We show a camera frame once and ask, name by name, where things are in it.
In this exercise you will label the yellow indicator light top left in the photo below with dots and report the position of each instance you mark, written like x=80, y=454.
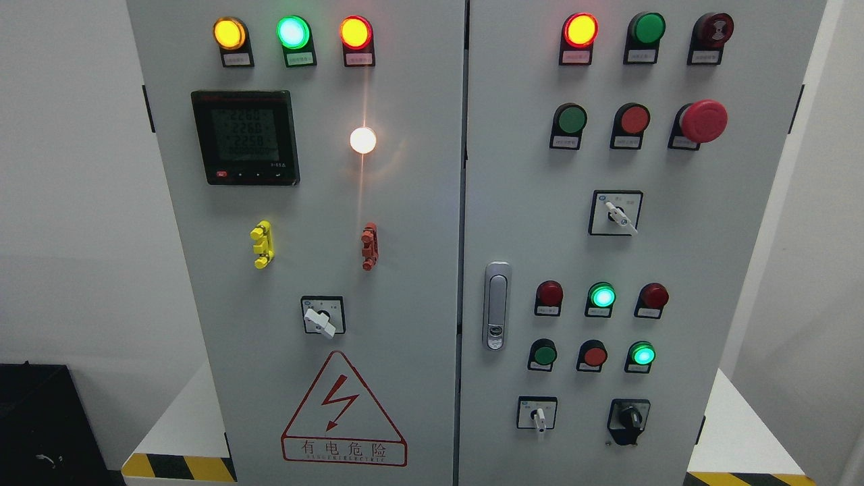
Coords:
x=232, y=38

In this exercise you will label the grey electrical control cabinet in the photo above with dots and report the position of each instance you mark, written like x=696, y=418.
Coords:
x=462, y=99

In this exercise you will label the red buzzer alarm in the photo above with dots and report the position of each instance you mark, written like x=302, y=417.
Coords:
x=710, y=33

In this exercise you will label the red push button lower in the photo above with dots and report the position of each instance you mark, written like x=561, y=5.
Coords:
x=592, y=356

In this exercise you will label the white selector switch lower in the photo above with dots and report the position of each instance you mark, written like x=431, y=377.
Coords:
x=536, y=413

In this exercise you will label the green push button upper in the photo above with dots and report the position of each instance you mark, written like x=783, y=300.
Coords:
x=568, y=124

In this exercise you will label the green indicator light top left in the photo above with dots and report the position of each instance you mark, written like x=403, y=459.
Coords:
x=297, y=41

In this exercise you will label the black digital power meter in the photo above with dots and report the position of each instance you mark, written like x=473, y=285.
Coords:
x=246, y=138

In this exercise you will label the black rotary knob switch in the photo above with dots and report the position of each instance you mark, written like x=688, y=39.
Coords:
x=627, y=420

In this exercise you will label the red lit indicator right door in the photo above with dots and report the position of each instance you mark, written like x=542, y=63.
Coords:
x=578, y=34

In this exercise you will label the white selector switch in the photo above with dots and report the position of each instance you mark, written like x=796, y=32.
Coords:
x=615, y=212
x=536, y=413

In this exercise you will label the green unlit indicator top right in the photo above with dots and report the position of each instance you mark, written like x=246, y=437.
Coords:
x=643, y=37

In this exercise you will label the white platform with hazard stripes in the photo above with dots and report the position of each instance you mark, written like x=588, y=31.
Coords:
x=187, y=445

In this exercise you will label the white glowing indicator light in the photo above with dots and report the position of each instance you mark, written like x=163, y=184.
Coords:
x=363, y=140

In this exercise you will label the black box bottom left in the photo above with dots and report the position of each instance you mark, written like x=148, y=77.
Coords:
x=45, y=434

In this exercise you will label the red emergency stop mushroom button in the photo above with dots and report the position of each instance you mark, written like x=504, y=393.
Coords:
x=696, y=123

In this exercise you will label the white selector switch left door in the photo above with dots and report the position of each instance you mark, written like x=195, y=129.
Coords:
x=323, y=315

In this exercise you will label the yellow terminal connector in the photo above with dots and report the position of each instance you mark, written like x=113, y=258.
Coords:
x=261, y=235

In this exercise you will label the red terminal connector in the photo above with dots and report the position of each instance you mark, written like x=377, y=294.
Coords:
x=370, y=248

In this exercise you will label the red indicator light left door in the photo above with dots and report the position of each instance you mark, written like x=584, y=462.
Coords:
x=357, y=42

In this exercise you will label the silver door lock handle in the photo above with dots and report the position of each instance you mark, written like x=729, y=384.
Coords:
x=497, y=287

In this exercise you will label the red indicator middle right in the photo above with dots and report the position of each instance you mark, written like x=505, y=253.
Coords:
x=651, y=301

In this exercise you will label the green illuminated button lower right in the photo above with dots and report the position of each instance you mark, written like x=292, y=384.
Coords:
x=640, y=357

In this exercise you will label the green push button lower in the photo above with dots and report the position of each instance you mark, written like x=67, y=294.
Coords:
x=542, y=355

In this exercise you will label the dark red indicator middle left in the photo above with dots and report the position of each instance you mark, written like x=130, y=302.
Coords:
x=549, y=298

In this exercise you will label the white selector switch upper right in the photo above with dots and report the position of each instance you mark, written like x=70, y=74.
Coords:
x=615, y=212

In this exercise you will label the red push button upper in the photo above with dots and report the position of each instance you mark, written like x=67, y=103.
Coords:
x=629, y=125

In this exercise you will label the red push button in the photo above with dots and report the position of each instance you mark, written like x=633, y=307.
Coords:
x=629, y=125
x=592, y=356

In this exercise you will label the green push button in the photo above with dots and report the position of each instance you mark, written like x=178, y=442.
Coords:
x=568, y=124
x=542, y=355

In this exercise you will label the green lit indicator middle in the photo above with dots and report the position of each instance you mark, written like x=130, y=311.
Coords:
x=600, y=300

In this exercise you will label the red electric hazard warning sticker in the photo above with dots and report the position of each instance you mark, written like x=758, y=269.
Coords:
x=341, y=420

